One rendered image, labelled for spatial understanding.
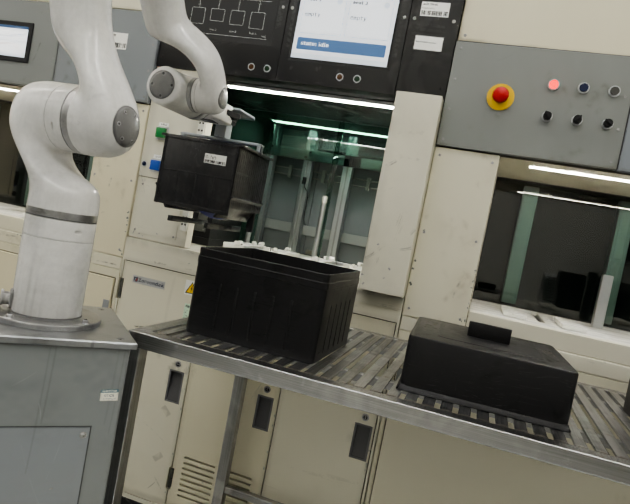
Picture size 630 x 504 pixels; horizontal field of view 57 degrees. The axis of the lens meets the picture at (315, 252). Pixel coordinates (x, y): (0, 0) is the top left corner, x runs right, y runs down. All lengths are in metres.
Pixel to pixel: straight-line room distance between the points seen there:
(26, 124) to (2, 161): 1.73
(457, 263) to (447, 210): 0.14
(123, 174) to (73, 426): 1.01
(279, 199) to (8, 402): 1.79
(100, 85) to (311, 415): 1.06
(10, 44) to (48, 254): 1.28
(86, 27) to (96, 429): 0.68
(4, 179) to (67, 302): 1.77
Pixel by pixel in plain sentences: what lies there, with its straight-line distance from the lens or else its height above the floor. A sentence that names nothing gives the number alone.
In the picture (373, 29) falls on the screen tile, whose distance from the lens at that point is 1.70.
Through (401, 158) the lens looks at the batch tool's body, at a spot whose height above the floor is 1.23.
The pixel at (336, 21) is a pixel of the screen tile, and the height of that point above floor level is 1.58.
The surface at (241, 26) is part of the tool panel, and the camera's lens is 1.83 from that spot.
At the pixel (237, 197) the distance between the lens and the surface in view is 1.48.
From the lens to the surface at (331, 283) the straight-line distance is 1.09.
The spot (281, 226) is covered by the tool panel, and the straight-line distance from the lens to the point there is 2.60.
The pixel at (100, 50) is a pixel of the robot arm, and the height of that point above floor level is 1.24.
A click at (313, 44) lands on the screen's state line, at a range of 1.73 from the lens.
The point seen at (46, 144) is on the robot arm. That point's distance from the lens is 1.14.
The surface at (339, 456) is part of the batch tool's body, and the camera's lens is 1.71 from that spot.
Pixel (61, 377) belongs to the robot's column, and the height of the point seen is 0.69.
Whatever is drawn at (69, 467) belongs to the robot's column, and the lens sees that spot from 1.12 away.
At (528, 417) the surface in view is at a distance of 1.07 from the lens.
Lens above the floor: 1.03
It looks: 3 degrees down
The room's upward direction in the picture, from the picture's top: 11 degrees clockwise
